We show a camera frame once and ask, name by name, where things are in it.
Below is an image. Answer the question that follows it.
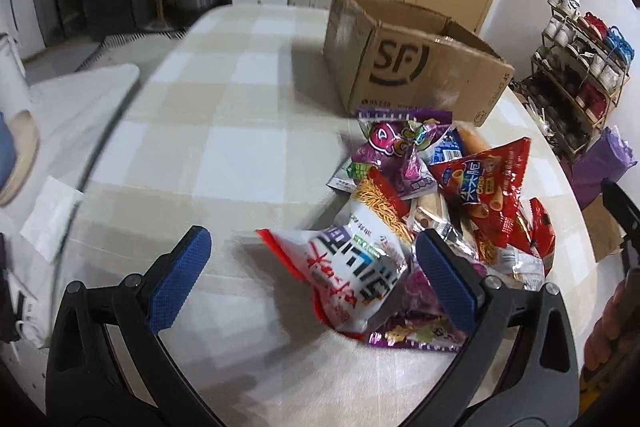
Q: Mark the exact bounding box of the red cone snack bag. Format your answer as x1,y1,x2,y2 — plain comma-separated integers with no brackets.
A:
428,136,532,247

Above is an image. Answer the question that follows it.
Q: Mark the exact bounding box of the blue cookie packet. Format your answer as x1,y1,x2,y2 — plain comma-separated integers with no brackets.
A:
427,128,463,165

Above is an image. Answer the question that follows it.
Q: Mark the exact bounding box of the right hand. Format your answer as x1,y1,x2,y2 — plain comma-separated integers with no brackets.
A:
584,281,634,371

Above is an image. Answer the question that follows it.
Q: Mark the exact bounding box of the yellow noodle snack bag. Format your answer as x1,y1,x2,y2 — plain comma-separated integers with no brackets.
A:
352,167,414,245

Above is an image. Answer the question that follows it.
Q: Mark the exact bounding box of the SF cardboard box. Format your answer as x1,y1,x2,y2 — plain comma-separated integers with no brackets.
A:
323,0,514,127

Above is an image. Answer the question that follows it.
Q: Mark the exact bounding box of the checkered tablecloth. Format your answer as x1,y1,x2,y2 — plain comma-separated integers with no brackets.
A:
49,3,612,427

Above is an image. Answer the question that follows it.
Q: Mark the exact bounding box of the purple candy bag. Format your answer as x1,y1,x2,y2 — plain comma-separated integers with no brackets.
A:
346,108,452,199
367,265,466,353

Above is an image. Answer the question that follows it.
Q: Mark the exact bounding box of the blue bowl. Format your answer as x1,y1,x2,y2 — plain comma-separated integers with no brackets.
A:
0,115,16,187

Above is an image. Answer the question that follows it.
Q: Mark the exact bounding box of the white side table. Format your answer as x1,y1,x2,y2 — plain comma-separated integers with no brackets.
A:
1,64,140,349

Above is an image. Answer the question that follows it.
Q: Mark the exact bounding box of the white red snack bag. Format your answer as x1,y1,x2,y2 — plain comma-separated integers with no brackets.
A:
257,199,411,339

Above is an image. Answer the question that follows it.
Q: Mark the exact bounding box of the wooden shoe rack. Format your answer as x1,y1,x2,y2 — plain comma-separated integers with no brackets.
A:
511,0,634,164

